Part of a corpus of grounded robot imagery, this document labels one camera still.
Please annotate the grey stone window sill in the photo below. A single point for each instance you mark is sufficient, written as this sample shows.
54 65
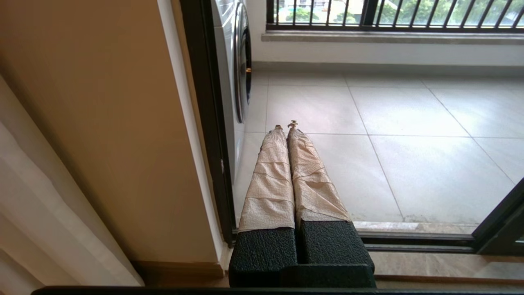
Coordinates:
368 38

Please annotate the white front-load washing machine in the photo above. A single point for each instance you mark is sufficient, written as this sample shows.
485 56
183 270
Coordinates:
229 82

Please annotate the dark window frame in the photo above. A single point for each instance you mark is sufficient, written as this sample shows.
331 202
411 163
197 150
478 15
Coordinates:
369 12

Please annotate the dark framed sliding glass door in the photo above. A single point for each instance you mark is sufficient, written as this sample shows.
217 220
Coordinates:
501 225

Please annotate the white curtain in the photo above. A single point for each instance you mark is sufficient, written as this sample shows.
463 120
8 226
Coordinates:
41 225

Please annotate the brown wooden baseboard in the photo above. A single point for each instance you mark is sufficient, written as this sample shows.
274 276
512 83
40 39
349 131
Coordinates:
180 270

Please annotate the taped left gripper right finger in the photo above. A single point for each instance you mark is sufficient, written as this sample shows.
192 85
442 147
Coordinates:
319 196

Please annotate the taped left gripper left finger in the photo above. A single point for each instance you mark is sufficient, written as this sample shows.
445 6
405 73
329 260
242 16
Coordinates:
268 196

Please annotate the black metal balcony railing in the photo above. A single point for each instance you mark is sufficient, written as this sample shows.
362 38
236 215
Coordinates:
450 28

